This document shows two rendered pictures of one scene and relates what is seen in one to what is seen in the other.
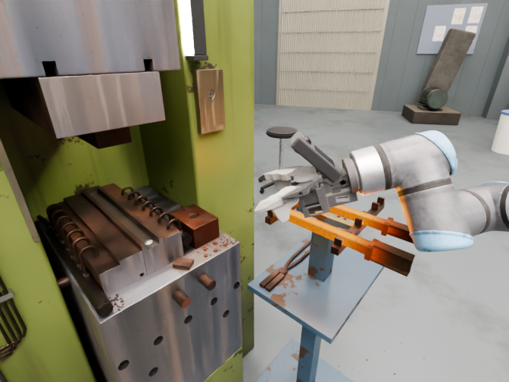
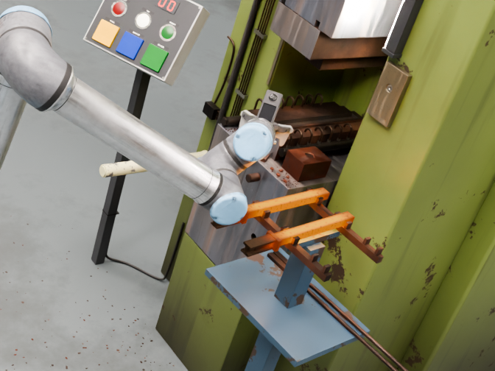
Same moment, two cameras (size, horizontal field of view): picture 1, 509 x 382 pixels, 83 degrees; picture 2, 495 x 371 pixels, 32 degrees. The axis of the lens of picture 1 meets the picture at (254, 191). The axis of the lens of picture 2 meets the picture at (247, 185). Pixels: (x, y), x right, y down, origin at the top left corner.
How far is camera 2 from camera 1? 239 cm
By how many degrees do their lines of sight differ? 76
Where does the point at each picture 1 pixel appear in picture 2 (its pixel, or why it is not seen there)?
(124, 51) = (310, 10)
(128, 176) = not seen: hidden behind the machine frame
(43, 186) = (353, 92)
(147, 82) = (311, 32)
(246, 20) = (460, 55)
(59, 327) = not seen: hidden behind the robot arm
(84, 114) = (282, 26)
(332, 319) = (225, 278)
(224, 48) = (426, 64)
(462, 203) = (214, 160)
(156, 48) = (324, 18)
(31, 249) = (264, 86)
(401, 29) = not seen: outside the picture
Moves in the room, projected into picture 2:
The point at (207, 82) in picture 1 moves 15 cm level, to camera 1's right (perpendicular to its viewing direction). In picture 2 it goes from (390, 76) to (390, 96)
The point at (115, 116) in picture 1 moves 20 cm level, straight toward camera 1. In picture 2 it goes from (291, 37) to (229, 28)
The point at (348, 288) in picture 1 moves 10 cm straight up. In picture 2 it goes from (261, 308) to (272, 281)
